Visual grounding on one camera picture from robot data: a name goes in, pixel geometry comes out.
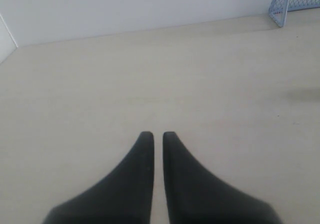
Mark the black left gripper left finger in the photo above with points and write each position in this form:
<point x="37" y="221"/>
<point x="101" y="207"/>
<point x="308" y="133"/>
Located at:
<point x="124" y="196"/>

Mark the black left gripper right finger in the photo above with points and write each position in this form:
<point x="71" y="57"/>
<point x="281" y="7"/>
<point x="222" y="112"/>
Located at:
<point x="196" y="196"/>

